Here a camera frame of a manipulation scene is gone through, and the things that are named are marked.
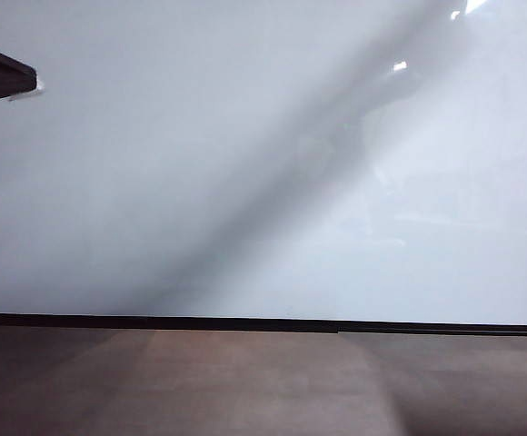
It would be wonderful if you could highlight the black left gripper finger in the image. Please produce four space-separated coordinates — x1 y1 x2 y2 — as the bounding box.
0 40 38 107

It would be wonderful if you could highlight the white glossy whiteboard black frame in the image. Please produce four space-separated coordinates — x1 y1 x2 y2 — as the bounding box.
0 0 527 338

